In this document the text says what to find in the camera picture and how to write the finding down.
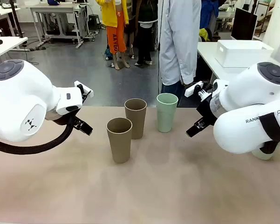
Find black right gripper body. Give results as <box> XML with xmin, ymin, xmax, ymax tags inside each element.
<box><xmin>197</xmin><ymin>95</ymin><xmax>219</xmax><ymax>126</ymax></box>

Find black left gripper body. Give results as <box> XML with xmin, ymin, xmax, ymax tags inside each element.
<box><xmin>58</xmin><ymin>109</ymin><xmax>84</xmax><ymax>129</ymax></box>

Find pale green cup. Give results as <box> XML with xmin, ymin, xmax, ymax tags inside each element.
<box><xmin>251</xmin><ymin>142</ymin><xmax>280</xmax><ymax>161</ymax></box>
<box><xmin>156</xmin><ymin>93</ymin><xmax>179</xmax><ymax>133</ymax></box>

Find brown cup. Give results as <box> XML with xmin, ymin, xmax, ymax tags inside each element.
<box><xmin>106</xmin><ymin>117</ymin><xmax>133</xmax><ymax>164</ymax></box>
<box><xmin>124</xmin><ymin>98</ymin><xmax>147</xmax><ymax>140</ymax></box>

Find white plastic basket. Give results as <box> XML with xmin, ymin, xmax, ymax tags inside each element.
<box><xmin>215</xmin><ymin>39</ymin><xmax>274</xmax><ymax>68</ymax></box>

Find large white table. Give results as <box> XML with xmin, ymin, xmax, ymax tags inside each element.
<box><xmin>197</xmin><ymin>41</ymin><xmax>280</xmax><ymax>94</ymax></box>

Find person in white shirt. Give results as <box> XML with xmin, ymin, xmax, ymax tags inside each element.
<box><xmin>158</xmin><ymin>0</ymin><xmax>202</xmax><ymax>107</ymax></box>

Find black monitor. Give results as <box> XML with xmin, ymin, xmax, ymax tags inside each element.
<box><xmin>230</xmin><ymin>7</ymin><xmax>258</xmax><ymax>41</ymax></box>

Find mannequin yellow jacket orange pants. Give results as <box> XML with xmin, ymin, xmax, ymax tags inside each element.
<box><xmin>95</xmin><ymin>0</ymin><xmax>131</xmax><ymax>70</ymax></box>

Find small white table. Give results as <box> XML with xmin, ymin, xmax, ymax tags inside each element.
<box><xmin>0</xmin><ymin>36</ymin><xmax>28</xmax><ymax>66</ymax></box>

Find mannequin in black clothes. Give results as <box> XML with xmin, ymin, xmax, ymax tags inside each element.
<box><xmin>131</xmin><ymin>0</ymin><xmax>159</xmax><ymax>69</ymax></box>

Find blue jacket garment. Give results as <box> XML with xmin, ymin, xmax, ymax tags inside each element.
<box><xmin>200</xmin><ymin>0</ymin><xmax>221</xmax><ymax>31</ymax></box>

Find wooden rack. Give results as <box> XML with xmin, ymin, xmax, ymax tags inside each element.
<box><xmin>256</xmin><ymin>0</ymin><xmax>277</xmax><ymax>38</ymax></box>

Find grey workbench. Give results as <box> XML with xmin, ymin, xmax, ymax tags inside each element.
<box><xmin>29</xmin><ymin>2</ymin><xmax>90</xmax><ymax>49</ymax></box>

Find black tripod stand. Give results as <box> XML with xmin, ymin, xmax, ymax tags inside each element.
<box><xmin>10</xmin><ymin>0</ymin><xmax>24</xmax><ymax>38</ymax></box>

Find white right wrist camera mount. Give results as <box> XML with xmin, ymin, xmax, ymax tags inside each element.
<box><xmin>184</xmin><ymin>80</ymin><xmax>212</xmax><ymax>101</ymax></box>

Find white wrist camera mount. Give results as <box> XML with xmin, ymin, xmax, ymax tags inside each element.
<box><xmin>184</xmin><ymin>80</ymin><xmax>212</xmax><ymax>101</ymax></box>
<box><xmin>74</xmin><ymin>80</ymin><xmax>94</xmax><ymax>101</ymax></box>

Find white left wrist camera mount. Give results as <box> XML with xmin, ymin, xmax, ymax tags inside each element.
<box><xmin>74</xmin><ymin>80</ymin><xmax>94</xmax><ymax>101</ymax></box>

